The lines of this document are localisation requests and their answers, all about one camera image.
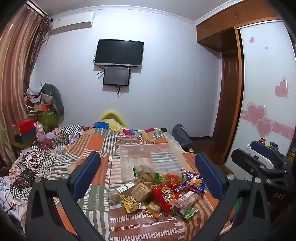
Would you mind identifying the clear plastic container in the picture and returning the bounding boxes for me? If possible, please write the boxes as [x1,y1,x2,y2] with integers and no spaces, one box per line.
[119,142,186,182]

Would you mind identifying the green snack packet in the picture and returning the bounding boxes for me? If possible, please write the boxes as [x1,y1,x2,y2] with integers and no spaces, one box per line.
[172,206,199,219]

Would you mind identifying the grey plush pillow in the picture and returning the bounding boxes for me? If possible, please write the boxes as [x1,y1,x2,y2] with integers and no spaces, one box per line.
[39,83,65,115]

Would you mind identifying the pink wafer packet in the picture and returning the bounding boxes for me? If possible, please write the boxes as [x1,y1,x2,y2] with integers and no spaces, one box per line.
[172,191,200,210]

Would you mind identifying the green box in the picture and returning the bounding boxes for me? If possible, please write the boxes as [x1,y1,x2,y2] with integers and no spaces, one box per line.
[37,108,59,130]

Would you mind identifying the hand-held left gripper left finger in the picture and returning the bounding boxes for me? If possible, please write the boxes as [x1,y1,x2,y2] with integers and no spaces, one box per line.
[25,151,102,241]

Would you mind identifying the pink toy bunny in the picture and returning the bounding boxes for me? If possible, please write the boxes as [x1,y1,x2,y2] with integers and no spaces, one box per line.
[33,121,46,146]

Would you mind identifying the large black wall television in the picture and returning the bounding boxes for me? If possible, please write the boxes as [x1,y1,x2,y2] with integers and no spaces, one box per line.
[94,39,144,68]

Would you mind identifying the white air conditioner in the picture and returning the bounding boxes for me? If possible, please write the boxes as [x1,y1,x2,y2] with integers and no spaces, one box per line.
[51,11,96,36]

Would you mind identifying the dark box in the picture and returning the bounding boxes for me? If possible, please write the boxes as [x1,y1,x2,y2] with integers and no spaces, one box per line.
[14,132,38,144]

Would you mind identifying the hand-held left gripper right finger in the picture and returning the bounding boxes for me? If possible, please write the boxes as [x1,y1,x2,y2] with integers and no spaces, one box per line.
[195,152,272,241]

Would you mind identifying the patchwork blanket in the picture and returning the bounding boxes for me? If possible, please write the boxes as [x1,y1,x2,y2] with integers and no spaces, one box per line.
[9,120,234,241]

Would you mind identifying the brown wooden door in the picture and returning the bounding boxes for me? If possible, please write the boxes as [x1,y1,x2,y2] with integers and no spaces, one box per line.
[211,50,241,142]

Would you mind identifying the red box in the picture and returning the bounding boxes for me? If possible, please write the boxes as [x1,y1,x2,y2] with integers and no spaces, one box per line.
[12,118,37,135]

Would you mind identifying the small black wall monitor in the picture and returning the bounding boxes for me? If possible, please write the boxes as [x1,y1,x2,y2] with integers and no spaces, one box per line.
[103,66,131,86]

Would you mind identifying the yellow snack packet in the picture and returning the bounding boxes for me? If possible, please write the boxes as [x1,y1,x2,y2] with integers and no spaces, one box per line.
[119,194,141,214]

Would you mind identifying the orange cardboard box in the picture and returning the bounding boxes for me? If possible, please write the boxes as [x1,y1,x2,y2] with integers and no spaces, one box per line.
[33,104,55,113]

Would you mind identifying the grey backpack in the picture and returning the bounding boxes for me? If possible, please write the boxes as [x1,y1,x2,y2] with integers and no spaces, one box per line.
[171,123,193,149]

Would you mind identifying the brown cracker packet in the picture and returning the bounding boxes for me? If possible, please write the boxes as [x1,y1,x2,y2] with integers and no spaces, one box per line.
[131,182,159,202]

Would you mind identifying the blue chip packet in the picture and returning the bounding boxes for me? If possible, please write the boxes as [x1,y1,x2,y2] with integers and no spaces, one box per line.
[182,171,206,193]

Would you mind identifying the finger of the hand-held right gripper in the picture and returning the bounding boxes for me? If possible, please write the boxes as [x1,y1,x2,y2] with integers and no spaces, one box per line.
[231,148,287,178]
[250,140,279,159]

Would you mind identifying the wooden wardrobe with heart door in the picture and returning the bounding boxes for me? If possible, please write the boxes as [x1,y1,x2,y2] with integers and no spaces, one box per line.
[196,0,296,176]

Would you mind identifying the brown snack packet white label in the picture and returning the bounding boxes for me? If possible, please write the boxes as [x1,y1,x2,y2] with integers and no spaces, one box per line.
[109,182,136,203]

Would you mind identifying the orange red snack packet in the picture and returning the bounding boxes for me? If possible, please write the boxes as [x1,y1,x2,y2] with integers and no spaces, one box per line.
[159,172,183,184]

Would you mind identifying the small orange snack packet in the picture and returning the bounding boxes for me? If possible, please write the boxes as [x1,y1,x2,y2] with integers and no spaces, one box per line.
[141,209,160,219]

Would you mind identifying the striped brown curtain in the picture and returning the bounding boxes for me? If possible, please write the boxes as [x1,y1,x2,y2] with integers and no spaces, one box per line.
[0,5,52,167]

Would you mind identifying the clear cookie bag green edges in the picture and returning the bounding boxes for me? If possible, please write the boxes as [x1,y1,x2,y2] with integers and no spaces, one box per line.
[132,165,162,186]

